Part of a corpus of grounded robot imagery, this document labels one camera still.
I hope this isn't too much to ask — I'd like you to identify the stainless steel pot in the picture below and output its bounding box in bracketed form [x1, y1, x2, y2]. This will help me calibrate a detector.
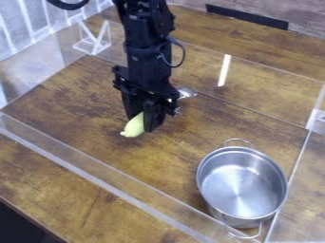
[196, 138, 288, 239]

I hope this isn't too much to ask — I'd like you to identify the black cable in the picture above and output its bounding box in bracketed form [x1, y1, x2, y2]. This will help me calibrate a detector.
[46, 0, 92, 11]

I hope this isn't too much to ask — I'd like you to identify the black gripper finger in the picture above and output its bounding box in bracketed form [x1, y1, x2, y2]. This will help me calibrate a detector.
[144, 101, 165, 132]
[122, 93, 144, 120]

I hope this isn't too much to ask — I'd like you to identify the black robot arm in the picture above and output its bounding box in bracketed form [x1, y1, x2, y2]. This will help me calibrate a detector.
[113, 0, 181, 132]

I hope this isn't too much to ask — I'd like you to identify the black bar on table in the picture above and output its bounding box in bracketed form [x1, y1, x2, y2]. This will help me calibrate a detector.
[207, 4, 289, 30]

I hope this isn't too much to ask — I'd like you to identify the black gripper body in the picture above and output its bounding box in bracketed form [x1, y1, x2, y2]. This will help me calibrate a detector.
[113, 19, 181, 105]

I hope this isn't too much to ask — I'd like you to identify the clear acrylic enclosure panel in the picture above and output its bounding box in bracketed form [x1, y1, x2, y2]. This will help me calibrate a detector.
[0, 22, 325, 242]

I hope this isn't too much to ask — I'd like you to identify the clear acrylic triangle bracket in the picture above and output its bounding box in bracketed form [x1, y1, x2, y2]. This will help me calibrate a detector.
[73, 20, 113, 55]

